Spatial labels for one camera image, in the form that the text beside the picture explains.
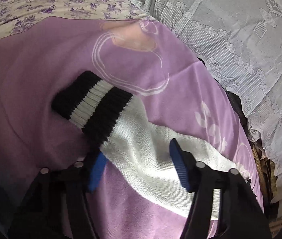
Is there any dark clothes pile under lace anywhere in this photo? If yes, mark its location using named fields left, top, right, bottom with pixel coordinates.
left=192, top=58, right=278, bottom=221

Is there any white lace cover cloth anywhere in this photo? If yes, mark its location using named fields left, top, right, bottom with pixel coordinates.
left=131, top=0, right=282, bottom=202

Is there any white black-striped knit sweater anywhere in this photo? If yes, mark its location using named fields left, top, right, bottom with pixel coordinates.
left=51, top=71, right=249, bottom=217

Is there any purple floral bed sheet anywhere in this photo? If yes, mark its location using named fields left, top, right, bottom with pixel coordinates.
left=0, top=0, right=153, bottom=39

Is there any purple smile print blanket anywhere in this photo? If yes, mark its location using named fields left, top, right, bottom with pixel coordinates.
left=0, top=17, right=263, bottom=232

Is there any woven bamboo mat edge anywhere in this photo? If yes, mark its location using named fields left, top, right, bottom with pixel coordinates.
left=250, top=141, right=277, bottom=205

